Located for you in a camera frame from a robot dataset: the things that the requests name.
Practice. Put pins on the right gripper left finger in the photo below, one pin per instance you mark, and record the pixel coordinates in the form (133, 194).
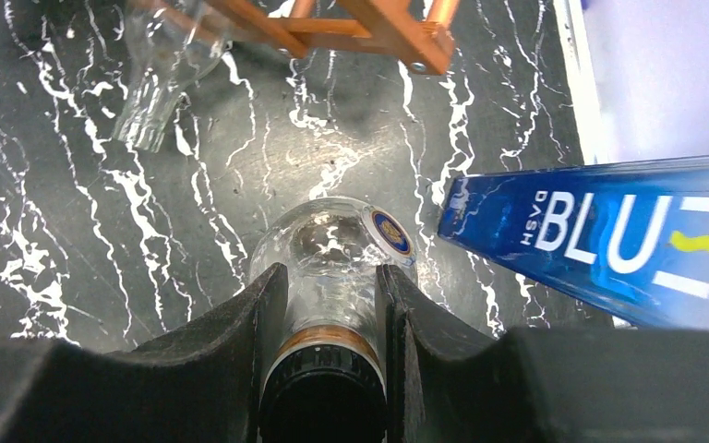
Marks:
(197, 383)

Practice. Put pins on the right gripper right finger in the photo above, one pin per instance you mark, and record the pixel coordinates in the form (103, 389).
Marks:
(448, 382)

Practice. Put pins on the clear glass bottle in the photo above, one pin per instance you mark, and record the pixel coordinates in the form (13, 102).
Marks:
(325, 381)

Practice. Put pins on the blue square glass bottle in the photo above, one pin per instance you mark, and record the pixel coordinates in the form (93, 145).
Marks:
(631, 238)

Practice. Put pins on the clear empty bottle in rack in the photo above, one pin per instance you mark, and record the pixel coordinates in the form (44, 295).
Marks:
(171, 44)

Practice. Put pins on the brown wooden wine rack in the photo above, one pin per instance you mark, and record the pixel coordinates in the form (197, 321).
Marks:
(376, 27)

